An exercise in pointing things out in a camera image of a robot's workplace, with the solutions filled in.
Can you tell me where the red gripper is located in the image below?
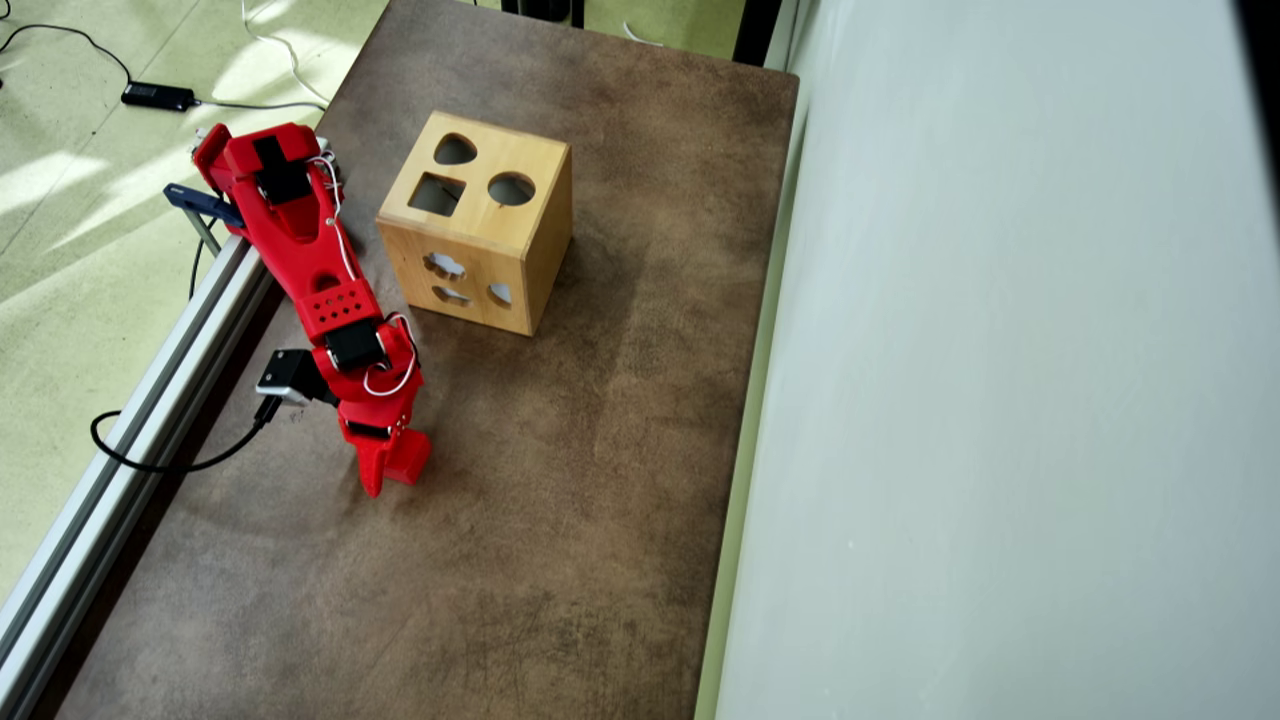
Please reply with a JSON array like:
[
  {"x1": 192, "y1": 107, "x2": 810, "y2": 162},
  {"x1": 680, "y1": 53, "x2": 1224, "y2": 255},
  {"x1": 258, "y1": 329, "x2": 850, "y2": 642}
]
[{"x1": 335, "y1": 385, "x2": 431, "y2": 499}]

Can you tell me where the red cube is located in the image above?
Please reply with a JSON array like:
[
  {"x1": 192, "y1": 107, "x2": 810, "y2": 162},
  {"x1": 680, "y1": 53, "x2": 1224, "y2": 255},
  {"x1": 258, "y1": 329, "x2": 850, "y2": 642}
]
[{"x1": 386, "y1": 430, "x2": 433, "y2": 486}]

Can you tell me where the wooden shape sorter box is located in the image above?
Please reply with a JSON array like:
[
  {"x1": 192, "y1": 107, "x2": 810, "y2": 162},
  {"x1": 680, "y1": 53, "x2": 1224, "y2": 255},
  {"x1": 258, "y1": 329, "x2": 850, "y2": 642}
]
[{"x1": 376, "y1": 110, "x2": 574, "y2": 338}]

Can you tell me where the blue table clamp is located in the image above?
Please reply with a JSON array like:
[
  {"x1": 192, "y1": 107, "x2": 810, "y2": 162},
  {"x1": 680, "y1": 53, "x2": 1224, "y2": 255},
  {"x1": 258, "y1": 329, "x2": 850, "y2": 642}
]
[{"x1": 163, "y1": 183, "x2": 247, "y2": 257}]

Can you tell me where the black power adapter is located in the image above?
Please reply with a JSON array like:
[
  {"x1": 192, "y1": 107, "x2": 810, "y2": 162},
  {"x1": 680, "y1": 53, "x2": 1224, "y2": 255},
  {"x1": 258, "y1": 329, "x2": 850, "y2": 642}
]
[{"x1": 121, "y1": 82, "x2": 197, "y2": 112}]

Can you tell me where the black furniture base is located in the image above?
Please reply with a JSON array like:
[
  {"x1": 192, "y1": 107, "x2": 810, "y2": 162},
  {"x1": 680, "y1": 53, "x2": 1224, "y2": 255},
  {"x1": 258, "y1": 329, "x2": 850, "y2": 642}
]
[{"x1": 500, "y1": 0, "x2": 587, "y2": 29}]

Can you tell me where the white looped servo wire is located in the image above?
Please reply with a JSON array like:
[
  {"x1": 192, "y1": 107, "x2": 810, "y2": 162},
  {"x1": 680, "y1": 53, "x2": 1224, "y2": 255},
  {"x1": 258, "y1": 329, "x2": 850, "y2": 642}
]
[{"x1": 362, "y1": 312, "x2": 419, "y2": 398}]

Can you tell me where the black camera cable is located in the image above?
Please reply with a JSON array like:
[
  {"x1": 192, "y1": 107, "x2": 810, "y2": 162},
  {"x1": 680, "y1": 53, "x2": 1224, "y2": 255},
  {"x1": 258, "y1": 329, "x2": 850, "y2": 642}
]
[{"x1": 90, "y1": 395, "x2": 284, "y2": 475}]

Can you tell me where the black and white wrist camera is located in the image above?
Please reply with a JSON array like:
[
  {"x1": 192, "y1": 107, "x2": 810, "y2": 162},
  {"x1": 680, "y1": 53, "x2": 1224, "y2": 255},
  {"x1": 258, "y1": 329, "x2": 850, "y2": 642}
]
[{"x1": 255, "y1": 348, "x2": 337, "y2": 410}]

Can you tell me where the long white servo wire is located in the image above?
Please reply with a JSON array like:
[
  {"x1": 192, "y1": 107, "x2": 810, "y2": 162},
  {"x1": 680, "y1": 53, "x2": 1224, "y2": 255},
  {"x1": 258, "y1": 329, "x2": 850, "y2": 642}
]
[{"x1": 305, "y1": 154, "x2": 359, "y2": 284}]

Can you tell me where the aluminium profile rail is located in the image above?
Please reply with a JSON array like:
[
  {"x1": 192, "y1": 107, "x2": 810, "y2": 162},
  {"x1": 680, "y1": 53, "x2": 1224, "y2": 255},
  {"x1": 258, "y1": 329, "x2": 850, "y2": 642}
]
[{"x1": 0, "y1": 235, "x2": 279, "y2": 720}]

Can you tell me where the grey adapter cable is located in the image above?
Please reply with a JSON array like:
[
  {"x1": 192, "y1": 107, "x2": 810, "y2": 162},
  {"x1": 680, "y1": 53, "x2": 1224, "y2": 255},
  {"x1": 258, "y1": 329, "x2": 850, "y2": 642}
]
[{"x1": 190, "y1": 98, "x2": 330, "y2": 112}]

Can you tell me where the white floor cable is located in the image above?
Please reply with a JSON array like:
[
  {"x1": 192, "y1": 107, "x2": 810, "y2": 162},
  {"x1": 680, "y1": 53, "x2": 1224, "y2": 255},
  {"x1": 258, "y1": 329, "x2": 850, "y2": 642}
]
[{"x1": 240, "y1": 0, "x2": 331, "y2": 107}]

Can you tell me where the black floor cable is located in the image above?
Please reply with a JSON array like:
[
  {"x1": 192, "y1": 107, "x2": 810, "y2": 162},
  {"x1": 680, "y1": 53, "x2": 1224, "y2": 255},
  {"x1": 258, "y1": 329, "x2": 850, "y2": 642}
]
[{"x1": 0, "y1": 20, "x2": 134, "y2": 89}]

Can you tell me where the black vertical post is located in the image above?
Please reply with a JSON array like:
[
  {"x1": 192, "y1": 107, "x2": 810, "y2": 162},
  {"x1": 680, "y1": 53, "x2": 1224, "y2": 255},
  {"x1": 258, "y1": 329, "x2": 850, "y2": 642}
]
[{"x1": 733, "y1": 0, "x2": 784, "y2": 67}]

